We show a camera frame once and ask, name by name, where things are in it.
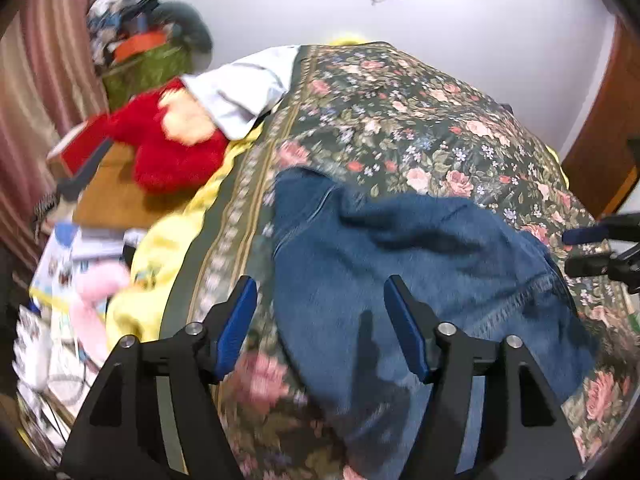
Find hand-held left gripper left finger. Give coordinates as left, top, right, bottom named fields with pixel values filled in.
left=60, top=275, right=259, bottom=480

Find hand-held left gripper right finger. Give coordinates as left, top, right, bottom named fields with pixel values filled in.
left=384, top=275, right=584, bottom=480

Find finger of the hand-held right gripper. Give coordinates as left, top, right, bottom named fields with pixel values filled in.
left=561, top=212, right=640, bottom=247
left=564, top=247, right=640, bottom=295

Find blue denim jeans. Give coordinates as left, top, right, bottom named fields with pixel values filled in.
left=270, top=167, right=602, bottom=480

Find pile of mixed clothes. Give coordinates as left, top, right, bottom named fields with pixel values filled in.
left=87, top=0, right=162, bottom=66

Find wooden door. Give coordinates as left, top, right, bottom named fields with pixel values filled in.
left=560, top=20, right=640, bottom=221

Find yellow bed sheet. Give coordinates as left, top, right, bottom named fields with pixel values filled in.
left=105, top=125, right=267, bottom=357

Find pink plush toy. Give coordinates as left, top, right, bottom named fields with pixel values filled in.
left=67, top=262, right=132, bottom=357

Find brown cardboard box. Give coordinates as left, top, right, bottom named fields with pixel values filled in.
left=72, top=142, right=202, bottom=232

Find red plush toy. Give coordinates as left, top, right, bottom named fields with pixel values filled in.
left=65, top=77, right=231, bottom=196

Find floral bedspread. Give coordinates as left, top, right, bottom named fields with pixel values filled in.
left=160, top=42, right=637, bottom=480

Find white striped cloth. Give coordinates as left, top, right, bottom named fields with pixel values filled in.
left=180, top=45, right=302, bottom=140

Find red box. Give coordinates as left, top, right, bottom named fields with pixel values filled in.
left=47, top=115, right=114, bottom=175

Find green basket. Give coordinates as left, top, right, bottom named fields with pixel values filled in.
left=100, top=45, right=194, bottom=111

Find striped pink curtain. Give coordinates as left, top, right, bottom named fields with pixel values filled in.
left=0, top=0, right=112, bottom=273

